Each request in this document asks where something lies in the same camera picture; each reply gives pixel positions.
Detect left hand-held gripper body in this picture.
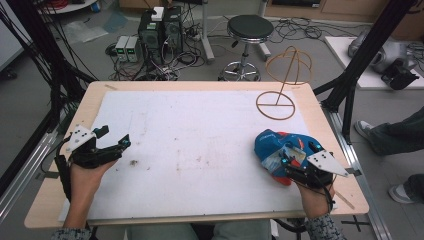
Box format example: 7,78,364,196
54,124,118,170

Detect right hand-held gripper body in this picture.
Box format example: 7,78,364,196
283,149,350,189

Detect blue and red cap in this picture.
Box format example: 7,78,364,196
254,128,323,187

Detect person's left hand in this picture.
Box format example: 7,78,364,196
69,159,118,202

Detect person's right hand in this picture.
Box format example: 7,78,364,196
294,180,336,220

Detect thin wooden stick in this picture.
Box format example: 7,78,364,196
334,190,356,211

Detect white table mat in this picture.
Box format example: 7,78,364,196
58,89,338,223

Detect grey power supply unit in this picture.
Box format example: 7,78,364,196
114,35,130,63
125,36,141,64

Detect white floor platform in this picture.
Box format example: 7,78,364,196
323,35,424,91

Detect black computer tower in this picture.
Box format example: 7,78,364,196
162,5,184,55
137,11,165,65

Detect black device on platform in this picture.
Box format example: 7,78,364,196
380,59,421,91

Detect person's legs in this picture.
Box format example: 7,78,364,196
125,219,273,240

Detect grey robot shell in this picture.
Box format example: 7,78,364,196
347,29,418,75

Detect white box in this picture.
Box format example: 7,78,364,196
150,6,165,22

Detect black round stool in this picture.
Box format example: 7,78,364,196
218,14,275,82

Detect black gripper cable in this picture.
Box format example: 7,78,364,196
273,174,337,234
39,134,75,204

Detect aluminium rail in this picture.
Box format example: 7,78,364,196
320,105,395,240
0,128,65,224

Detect wire hat stand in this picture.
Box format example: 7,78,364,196
255,45,314,121

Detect tangle of black floor cables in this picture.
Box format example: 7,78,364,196
105,29,214,82

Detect black metal frame post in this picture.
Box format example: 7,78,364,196
312,0,419,145
0,0,98,198

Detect loose black floor cables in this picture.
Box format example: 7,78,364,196
268,16,364,45

